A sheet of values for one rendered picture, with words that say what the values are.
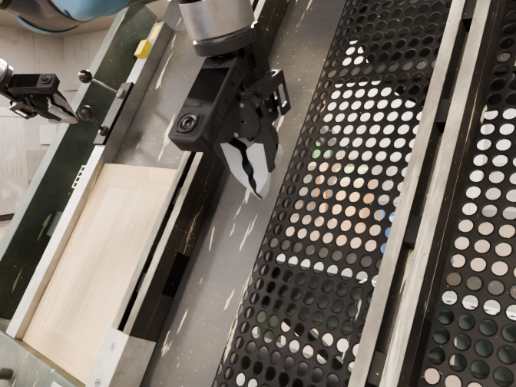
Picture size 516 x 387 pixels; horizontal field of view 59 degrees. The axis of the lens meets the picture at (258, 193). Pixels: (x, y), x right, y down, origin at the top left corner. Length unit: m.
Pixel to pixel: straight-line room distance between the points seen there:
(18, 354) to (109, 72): 0.89
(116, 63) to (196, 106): 1.15
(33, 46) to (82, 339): 12.89
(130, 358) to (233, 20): 0.64
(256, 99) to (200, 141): 0.09
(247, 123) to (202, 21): 0.12
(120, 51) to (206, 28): 1.16
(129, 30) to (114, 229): 0.78
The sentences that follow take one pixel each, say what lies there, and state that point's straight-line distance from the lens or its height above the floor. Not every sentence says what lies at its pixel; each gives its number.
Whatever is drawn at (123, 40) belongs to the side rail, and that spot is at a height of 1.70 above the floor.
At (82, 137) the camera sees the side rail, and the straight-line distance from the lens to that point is 1.55.
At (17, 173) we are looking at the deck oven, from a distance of 8.17.
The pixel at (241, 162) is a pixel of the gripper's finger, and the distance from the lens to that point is 0.57.
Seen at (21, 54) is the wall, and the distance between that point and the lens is 13.56.
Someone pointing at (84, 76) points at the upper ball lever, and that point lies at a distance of 1.36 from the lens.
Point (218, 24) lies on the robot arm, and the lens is 0.49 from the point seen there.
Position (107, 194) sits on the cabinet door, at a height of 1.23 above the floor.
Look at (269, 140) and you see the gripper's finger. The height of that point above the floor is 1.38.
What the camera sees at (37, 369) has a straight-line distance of 1.15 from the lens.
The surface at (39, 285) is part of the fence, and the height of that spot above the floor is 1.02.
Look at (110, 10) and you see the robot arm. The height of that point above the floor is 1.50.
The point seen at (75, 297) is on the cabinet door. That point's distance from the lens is 1.17.
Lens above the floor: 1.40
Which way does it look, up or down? 8 degrees down
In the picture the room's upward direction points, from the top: straight up
